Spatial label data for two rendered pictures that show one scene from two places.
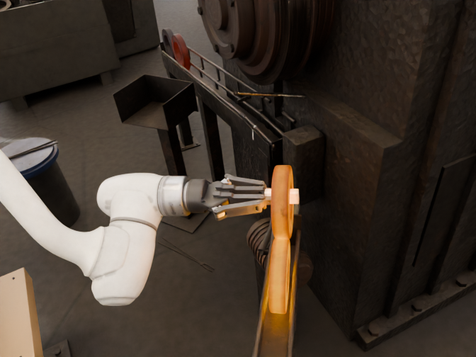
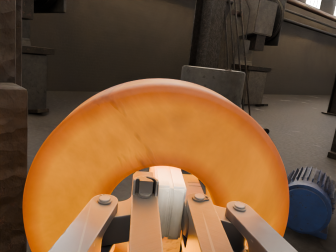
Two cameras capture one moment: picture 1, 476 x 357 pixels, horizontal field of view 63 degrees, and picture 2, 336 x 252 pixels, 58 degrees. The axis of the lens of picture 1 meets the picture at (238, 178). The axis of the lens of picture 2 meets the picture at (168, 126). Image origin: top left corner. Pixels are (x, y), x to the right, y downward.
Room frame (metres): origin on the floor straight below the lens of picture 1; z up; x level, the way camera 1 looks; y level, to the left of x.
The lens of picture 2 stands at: (0.66, 0.07, 0.93)
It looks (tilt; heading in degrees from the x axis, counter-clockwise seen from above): 13 degrees down; 250
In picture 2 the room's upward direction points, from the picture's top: 6 degrees clockwise
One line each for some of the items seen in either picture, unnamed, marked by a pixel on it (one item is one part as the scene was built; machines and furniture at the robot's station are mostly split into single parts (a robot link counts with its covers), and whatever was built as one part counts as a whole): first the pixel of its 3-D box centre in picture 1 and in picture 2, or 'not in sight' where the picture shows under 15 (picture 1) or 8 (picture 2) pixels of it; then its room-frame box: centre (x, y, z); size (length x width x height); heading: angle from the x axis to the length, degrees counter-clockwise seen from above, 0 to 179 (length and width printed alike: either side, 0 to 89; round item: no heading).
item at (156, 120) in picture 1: (171, 159); not in sight; (1.49, 0.30, 0.36); 0.26 x 0.20 x 0.72; 56
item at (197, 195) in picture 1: (210, 195); not in sight; (0.64, 0.07, 0.85); 0.09 x 0.08 x 0.07; 76
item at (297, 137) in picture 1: (303, 166); not in sight; (0.91, -0.20, 0.68); 0.11 x 0.08 x 0.24; 111
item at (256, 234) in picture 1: (280, 291); not in sight; (0.77, -0.10, 0.27); 0.22 x 0.13 x 0.53; 21
